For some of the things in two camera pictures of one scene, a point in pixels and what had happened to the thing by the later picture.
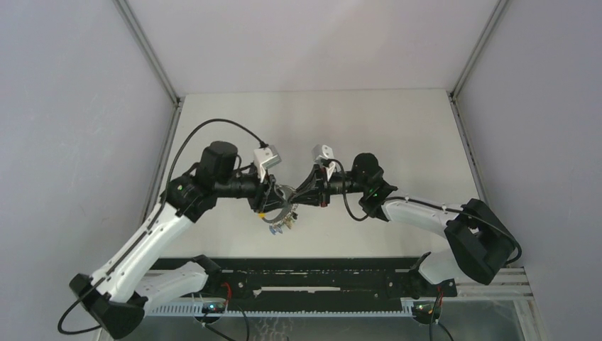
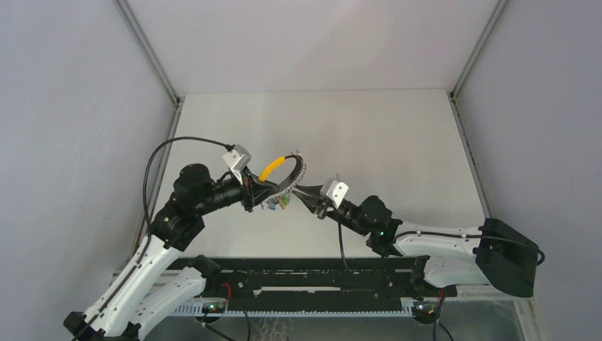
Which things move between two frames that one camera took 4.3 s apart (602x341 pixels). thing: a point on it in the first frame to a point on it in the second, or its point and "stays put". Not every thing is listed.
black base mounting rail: (318, 280) stays put
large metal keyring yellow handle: (280, 188) to (297, 176)
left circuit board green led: (212, 307) stays put
